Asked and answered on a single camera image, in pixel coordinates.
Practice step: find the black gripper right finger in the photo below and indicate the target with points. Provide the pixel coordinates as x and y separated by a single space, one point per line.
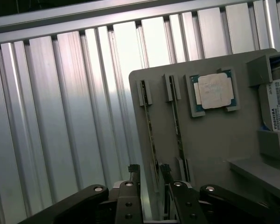
186 203

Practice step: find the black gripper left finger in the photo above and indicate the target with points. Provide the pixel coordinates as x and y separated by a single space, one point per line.
128 203

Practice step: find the CPU chip with silver lid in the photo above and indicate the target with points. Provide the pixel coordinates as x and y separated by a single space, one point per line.
212 91

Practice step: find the grey parts rack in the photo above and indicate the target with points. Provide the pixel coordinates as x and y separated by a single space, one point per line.
212 140

